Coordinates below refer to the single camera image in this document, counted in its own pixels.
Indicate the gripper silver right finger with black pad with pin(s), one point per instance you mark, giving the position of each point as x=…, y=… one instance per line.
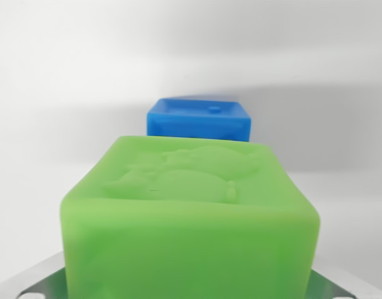
x=334, y=281

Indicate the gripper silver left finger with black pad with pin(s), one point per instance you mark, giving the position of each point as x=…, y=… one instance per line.
x=41, y=277

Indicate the green cube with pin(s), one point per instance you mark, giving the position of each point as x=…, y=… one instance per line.
x=190, y=230

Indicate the blue cube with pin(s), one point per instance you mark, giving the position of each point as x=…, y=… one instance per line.
x=193, y=123

